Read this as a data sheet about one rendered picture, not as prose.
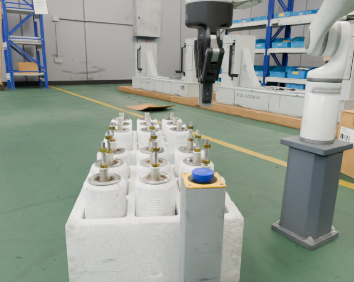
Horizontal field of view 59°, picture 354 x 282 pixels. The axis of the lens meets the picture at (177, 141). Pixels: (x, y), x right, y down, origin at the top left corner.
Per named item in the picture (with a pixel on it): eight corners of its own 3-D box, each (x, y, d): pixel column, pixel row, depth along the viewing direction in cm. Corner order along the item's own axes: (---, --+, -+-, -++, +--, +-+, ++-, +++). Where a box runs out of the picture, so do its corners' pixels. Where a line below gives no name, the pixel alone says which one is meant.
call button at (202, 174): (210, 177, 58) (211, 166, 58) (215, 185, 55) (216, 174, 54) (189, 177, 58) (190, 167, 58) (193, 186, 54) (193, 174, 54)
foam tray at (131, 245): (205, 211, 112) (208, 163, 108) (239, 286, 74) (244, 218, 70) (94, 215, 108) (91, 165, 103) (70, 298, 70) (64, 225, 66)
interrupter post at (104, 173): (101, 183, 71) (101, 169, 70) (97, 180, 72) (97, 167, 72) (111, 181, 72) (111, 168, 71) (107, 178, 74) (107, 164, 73)
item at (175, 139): (187, 167, 136) (188, 126, 132) (191, 175, 127) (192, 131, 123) (165, 168, 135) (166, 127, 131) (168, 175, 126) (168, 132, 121)
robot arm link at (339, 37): (344, 23, 87) (335, 85, 92) (308, 22, 88) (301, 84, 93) (358, 18, 79) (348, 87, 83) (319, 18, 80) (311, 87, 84)
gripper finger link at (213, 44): (204, 29, 47) (202, 41, 49) (208, 52, 45) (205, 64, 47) (220, 30, 47) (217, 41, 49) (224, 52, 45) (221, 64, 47)
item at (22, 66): (36, 73, 595) (35, 62, 590) (38, 73, 575) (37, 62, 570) (18, 73, 579) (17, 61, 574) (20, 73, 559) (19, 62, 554)
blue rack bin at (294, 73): (302, 78, 603) (303, 66, 598) (320, 78, 573) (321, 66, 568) (285, 78, 576) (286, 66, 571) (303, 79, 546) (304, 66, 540)
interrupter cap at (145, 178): (177, 182, 72) (177, 179, 72) (145, 188, 69) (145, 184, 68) (163, 172, 78) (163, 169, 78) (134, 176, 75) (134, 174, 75)
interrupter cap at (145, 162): (172, 165, 83) (172, 163, 83) (147, 170, 80) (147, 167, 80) (160, 158, 90) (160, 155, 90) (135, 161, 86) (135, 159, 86)
